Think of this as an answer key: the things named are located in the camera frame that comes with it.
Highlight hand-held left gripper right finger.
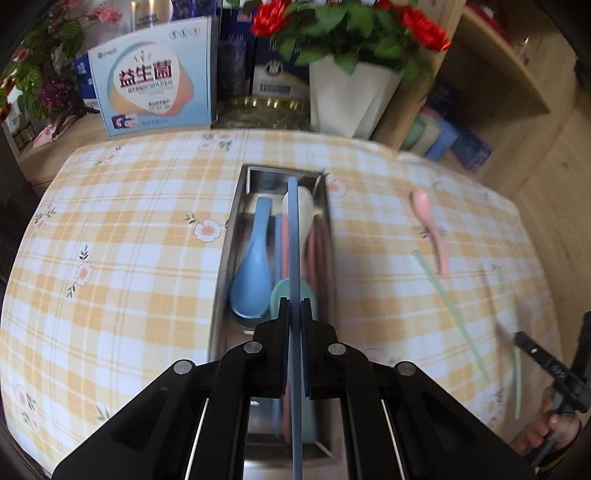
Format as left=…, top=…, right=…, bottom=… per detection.
left=301, top=299, right=540, bottom=480

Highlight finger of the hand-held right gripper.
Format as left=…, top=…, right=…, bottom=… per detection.
left=513, top=330, right=570, bottom=385

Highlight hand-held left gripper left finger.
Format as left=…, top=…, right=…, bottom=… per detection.
left=52, top=308, right=291, bottom=480

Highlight green chopstick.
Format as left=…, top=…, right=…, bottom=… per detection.
left=496, top=270, right=525, bottom=421
left=411, top=250, right=491, bottom=383

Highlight teal spoon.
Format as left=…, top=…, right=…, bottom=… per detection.
left=269, top=277, right=319, bottom=324

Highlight pink chopstick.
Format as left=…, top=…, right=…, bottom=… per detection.
left=281, top=215, right=291, bottom=441
left=307, top=217, right=334, bottom=319

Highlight blue chopstick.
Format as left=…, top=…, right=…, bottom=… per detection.
left=272, top=213, right=283, bottom=439
left=286, top=176, right=304, bottom=480

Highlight beige spoon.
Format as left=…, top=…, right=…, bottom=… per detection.
left=281, top=185, right=324, bottom=278

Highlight stainless steel utensil tray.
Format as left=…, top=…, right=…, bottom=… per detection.
left=208, top=164, right=338, bottom=462

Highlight person's right hand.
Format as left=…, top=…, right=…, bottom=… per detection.
left=512, top=387, right=583, bottom=457

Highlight blue spoon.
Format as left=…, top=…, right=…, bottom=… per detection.
left=229, top=196, right=274, bottom=319

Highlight yellow plaid floral tablecloth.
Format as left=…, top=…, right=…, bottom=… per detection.
left=0, top=129, right=566, bottom=480

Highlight pink spoon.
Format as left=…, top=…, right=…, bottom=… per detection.
left=410, top=188, right=450, bottom=278

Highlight purple printed box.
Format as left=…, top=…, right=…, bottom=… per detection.
left=450, top=131, right=494, bottom=174

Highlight blue cup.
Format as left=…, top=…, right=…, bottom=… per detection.
left=427, top=121, right=460, bottom=161

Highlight green cup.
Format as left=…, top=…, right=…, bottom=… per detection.
left=401, top=114, right=428, bottom=153

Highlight gold metal tray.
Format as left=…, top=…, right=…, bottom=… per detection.
left=211, top=96, right=311, bottom=131

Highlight beige cup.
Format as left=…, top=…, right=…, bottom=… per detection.
left=418, top=121, right=441, bottom=157

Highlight white vase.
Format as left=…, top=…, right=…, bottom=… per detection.
left=308, top=58, right=402, bottom=139

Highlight white and blue box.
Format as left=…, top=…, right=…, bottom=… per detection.
left=253, top=55, right=310, bottom=100

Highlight dark blue printed box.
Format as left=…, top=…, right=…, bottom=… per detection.
left=427, top=78, right=462, bottom=121

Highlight wooden shelf cabinet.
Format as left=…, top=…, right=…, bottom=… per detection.
left=369, top=0, right=591, bottom=278

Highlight white and blue carton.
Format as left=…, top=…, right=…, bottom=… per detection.
left=88, top=16, right=218, bottom=137

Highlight dark blue tall box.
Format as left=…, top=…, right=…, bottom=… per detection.
left=219, top=8, right=257, bottom=100

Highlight red rose bouquet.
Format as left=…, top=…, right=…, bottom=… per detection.
left=242, top=0, right=453, bottom=90

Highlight red box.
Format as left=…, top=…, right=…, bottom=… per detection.
left=466, top=2, right=513, bottom=44

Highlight green leafy plant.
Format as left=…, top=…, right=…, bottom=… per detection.
left=0, top=18, right=88, bottom=121

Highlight pink blossom branches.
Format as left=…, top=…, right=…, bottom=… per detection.
left=51, top=0, right=123, bottom=26

